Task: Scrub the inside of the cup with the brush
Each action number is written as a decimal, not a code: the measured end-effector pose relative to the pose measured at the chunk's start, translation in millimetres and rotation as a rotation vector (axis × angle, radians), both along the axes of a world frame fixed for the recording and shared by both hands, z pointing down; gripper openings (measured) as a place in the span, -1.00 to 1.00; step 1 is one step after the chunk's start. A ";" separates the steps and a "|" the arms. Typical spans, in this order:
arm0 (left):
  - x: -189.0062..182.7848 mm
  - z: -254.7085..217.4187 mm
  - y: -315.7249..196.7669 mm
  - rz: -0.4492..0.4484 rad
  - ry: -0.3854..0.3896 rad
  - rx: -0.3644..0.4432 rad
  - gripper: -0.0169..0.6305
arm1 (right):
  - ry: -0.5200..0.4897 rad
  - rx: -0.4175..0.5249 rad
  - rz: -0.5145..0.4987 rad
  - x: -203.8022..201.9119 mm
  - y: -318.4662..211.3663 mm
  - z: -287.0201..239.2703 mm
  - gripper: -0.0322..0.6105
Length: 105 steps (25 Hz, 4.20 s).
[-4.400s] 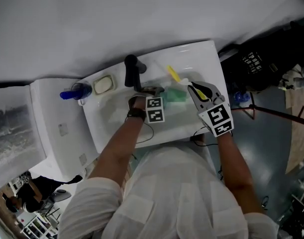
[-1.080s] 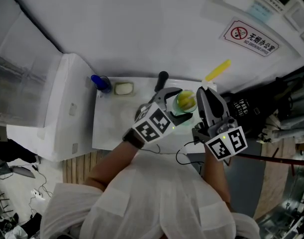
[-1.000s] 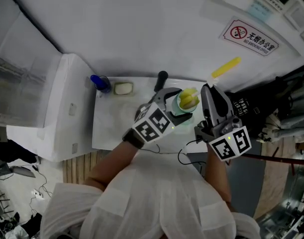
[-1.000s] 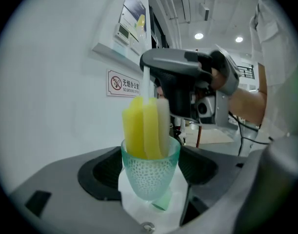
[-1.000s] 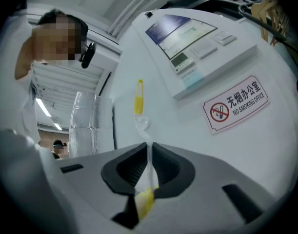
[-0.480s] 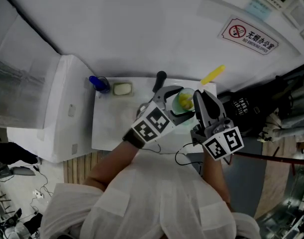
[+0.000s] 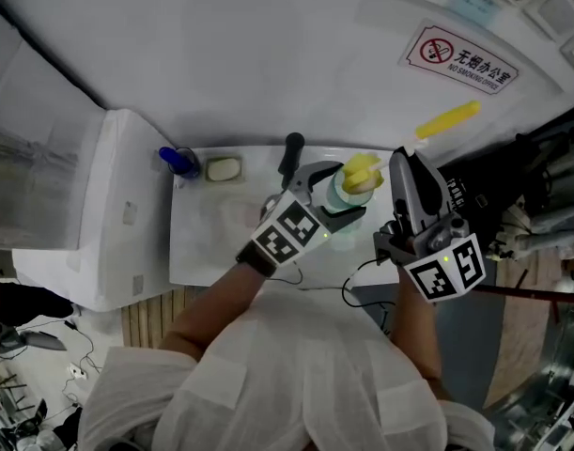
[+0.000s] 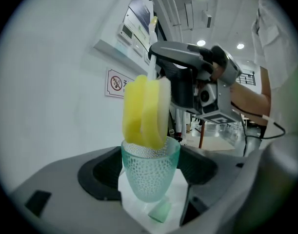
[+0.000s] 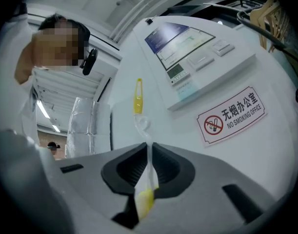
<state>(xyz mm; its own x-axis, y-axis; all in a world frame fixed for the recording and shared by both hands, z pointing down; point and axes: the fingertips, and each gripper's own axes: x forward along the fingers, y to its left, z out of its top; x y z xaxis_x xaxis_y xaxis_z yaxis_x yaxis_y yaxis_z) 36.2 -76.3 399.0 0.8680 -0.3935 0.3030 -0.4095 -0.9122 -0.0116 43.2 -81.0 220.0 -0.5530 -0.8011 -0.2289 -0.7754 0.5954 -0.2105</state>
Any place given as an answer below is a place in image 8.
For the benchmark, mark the brown wooden coat stand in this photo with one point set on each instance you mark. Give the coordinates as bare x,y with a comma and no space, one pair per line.
202,135

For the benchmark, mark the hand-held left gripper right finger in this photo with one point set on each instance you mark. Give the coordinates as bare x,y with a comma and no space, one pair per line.
224,184

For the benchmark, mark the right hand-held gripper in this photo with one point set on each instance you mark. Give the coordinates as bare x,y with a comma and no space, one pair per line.
224,99

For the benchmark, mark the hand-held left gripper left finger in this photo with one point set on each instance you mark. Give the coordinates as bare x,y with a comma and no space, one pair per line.
61,179

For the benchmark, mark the white wall switch plate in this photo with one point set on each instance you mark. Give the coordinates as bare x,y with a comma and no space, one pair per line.
138,49
147,57

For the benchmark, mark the round ceiling light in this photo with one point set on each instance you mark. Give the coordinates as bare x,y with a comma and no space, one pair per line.
240,46
201,43

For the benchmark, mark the dark framed wall board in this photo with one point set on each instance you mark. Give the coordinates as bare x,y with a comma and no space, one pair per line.
139,8

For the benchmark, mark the person's right hand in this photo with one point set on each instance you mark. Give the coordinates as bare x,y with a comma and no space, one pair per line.
218,73

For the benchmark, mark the white red-bordered wall sign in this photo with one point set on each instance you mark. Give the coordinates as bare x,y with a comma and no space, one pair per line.
112,91

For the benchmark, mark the teal textured cup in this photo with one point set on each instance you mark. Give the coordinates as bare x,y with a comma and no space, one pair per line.
151,177

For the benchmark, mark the white shirt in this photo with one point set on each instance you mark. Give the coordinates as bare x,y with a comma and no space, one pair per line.
280,57

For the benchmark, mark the yellow brush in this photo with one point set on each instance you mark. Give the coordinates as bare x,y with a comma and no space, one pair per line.
144,111

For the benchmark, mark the person's right forearm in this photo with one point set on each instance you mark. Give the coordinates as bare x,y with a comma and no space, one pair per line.
251,99

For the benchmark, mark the white wall thermostat panel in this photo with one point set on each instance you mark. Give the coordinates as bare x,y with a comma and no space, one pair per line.
125,33

